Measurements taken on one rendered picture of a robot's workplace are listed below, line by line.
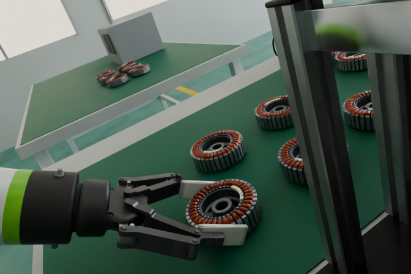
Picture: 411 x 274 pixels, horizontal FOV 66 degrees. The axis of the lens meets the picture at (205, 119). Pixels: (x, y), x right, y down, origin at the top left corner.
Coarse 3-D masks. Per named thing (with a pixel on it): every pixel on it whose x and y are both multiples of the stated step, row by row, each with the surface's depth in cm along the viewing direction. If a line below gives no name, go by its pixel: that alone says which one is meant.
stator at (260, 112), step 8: (280, 96) 76; (264, 104) 74; (272, 104) 75; (280, 104) 75; (288, 104) 74; (256, 112) 72; (264, 112) 70; (272, 112) 72; (280, 112) 68; (288, 112) 67; (264, 120) 69; (272, 120) 68; (280, 120) 68; (288, 120) 67; (272, 128) 69; (280, 128) 68
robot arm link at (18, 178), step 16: (0, 176) 38; (16, 176) 38; (0, 192) 36; (16, 192) 37; (0, 208) 36; (16, 208) 36; (0, 224) 36; (16, 224) 36; (0, 240) 37; (16, 240) 37
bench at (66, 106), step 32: (96, 64) 266; (160, 64) 177; (192, 64) 152; (224, 64) 152; (32, 96) 222; (64, 96) 184; (96, 96) 157; (128, 96) 137; (160, 96) 324; (32, 128) 139; (64, 128) 126
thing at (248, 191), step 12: (228, 180) 52; (240, 180) 51; (204, 192) 51; (216, 192) 51; (228, 192) 51; (240, 192) 48; (252, 192) 48; (192, 204) 49; (204, 204) 50; (216, 204) 49; (228, 204) 48; (240, 204) 46; (252, 204) 45; (192, 216) 46; (204, 216) 46; (216, 216) 48; (228, 216) 44; (240, 216) 44; (252, 216) 44; (252, 228) 45
